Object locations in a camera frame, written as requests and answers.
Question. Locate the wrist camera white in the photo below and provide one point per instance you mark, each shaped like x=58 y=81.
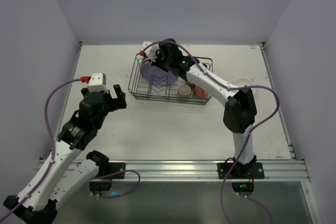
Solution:
x=147 y=49
x=97 y=83

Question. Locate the black wire dish rack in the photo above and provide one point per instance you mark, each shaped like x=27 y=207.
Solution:
x=141 y=89

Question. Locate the purple plate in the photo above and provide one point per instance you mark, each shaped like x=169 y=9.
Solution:
x=157 y=76

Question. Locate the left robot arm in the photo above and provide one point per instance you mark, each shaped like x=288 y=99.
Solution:
x=40 y=200

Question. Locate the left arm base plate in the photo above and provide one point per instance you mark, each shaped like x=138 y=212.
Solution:
x=112 y=170

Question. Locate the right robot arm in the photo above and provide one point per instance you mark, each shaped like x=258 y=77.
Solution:
x=239 y=104

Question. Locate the black cup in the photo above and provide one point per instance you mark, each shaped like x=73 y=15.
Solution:
x=207 y=66

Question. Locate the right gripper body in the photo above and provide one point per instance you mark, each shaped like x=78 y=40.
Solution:
x=159 y=60

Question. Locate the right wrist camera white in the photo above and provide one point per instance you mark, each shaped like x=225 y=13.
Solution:
x=147 y=49

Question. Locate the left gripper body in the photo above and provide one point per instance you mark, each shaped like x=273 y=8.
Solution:
x=111 y=100

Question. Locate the orange white bowl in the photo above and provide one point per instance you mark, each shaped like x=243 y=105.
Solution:
x=244 y=82

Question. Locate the grey-green cup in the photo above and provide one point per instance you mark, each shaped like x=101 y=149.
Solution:
x=190 y=85

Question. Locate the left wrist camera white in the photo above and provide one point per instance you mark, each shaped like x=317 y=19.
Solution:
x=97 y=83

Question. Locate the aluminium rail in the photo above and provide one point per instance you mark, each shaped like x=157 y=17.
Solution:
x=206 y=171

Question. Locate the speckled grey cup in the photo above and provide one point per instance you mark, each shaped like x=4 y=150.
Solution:
x=184 y=91

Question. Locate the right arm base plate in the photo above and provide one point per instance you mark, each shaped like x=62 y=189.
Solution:
x=253 y=170

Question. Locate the pink cup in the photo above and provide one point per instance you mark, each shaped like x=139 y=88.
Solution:
x=200 y=92

